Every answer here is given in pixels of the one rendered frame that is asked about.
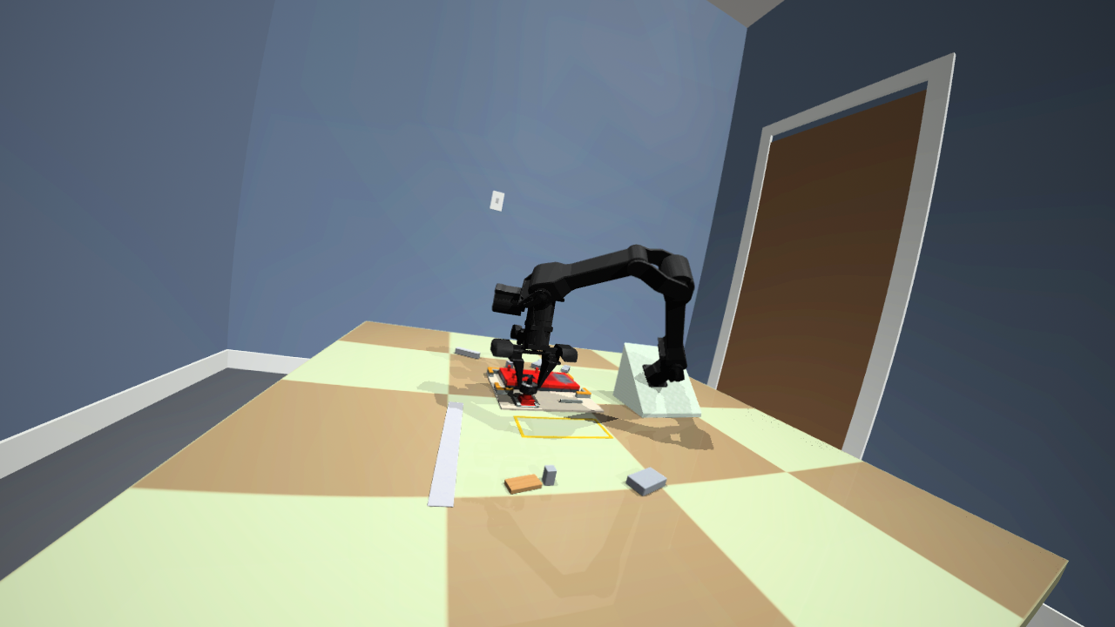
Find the orange-brown flat block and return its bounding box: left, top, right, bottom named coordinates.
left=504, top=475, right=543, bottom=495

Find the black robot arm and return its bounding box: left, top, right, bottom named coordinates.
left=491, top=245, right=695, bottom=388

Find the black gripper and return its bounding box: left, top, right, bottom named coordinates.
left=489, top=317, right=578, bottom=388

